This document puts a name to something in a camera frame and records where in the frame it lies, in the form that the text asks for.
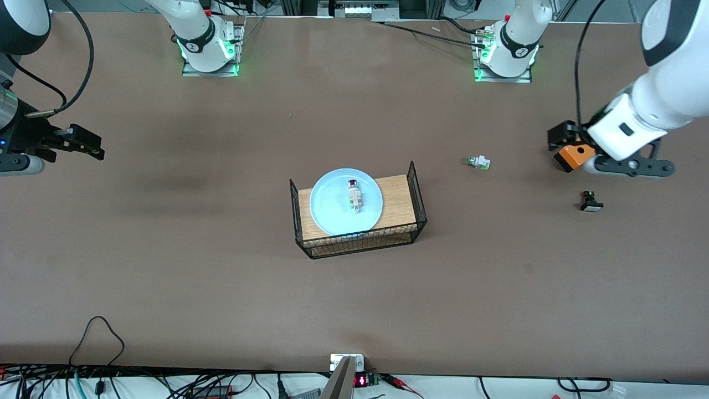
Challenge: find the light blue round plate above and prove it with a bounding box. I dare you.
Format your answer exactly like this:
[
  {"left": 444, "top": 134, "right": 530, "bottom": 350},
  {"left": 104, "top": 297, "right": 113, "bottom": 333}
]
[{"left": 309, "top": 168, "right": 384, "bottom": 238}]

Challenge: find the white mounting plate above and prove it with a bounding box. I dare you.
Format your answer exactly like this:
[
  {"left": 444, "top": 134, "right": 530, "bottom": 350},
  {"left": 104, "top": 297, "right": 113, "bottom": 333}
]
[{"left": 330, "top": 354, "right": 365, "bottom": 372}]

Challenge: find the metal device with lights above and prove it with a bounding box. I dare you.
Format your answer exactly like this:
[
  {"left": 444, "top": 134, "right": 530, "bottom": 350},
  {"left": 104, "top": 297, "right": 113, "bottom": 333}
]
[{"left": 318, "top": 0, "right": 399, "bottom": 22}]

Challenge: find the red clip lead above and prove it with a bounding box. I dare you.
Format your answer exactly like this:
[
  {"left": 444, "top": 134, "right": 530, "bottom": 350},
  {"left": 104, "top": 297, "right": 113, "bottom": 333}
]
[{"left": 382, "top": 374, "right": 424, "bottom": 399}]

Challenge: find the orange button enclosure box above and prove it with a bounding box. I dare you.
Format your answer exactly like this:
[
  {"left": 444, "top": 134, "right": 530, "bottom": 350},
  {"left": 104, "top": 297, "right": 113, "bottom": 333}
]
[{"left": 555, "top": 143, "right": 598, "bottom": 173}]

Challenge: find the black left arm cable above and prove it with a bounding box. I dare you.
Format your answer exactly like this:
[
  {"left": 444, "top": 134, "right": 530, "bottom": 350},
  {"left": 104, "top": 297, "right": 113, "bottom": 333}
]
[{"left": 574, "top": 0, "right": 610, "bottom": 131}]

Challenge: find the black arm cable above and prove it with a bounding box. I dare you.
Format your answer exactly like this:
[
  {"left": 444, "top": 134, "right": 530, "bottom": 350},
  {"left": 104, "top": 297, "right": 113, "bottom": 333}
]
[
  {"left": 574, "top": 0, "right": 610, "bottom": 131},
  {"left": 6, "top": 0, "right": 95, "bottom": 118}
]

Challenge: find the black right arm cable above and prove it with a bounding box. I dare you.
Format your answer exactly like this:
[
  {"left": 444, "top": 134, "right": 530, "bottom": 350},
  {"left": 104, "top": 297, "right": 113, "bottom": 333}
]
[{"left": 6, "top": 0, "right": 95, "bottom": 118}]

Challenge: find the black looped cable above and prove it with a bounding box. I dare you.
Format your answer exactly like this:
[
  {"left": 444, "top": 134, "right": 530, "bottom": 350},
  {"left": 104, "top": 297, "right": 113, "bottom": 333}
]
[{"left": 69, "top": 316, "right": 125, "bottom": 367}]

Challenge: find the black cable on table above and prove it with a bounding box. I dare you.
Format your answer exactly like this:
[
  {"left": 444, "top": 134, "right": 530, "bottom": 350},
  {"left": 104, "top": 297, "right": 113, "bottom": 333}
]
[{"left": 382, "top": 22, "right": 488, "bottom": 49}]

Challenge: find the black wire rack wooden top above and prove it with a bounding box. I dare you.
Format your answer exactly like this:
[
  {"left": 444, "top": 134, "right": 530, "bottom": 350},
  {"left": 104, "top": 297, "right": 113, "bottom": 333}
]
[{"left": 289, "top": 161, "right": 428, "bottom": 260}]

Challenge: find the black coiled cable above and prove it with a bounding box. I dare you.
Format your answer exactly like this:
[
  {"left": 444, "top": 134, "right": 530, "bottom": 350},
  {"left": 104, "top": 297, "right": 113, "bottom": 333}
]
[{"left": 557, "top": 377, "right": 613, "bottom": 394}]

